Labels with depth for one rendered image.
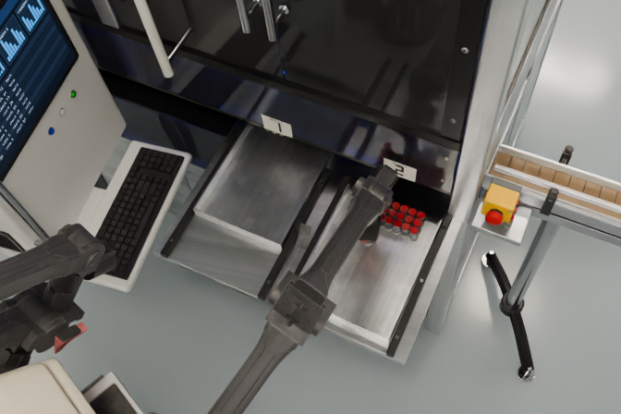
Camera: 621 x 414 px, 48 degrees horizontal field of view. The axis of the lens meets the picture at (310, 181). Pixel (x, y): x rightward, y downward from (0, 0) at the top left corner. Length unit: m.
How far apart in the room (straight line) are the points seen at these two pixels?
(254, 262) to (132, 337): 1.07
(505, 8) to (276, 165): 0.90
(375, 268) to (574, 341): 1.14
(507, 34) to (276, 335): 0.64
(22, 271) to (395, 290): 0.88
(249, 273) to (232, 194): 0.24
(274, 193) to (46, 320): 0.72
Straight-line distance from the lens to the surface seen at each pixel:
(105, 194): 2.07
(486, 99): 1.39
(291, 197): 1.84
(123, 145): 2.48
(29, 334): 1.40
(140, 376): 2.69
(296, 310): 1.20
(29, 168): 1.81
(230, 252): 1.80
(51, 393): 1.29
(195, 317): 2.71
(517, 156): 1.88
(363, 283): 1.73
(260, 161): 1.91
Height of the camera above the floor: 2.48
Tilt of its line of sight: 59 degrees down
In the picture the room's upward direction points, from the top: 8 degrees counter-clockwise
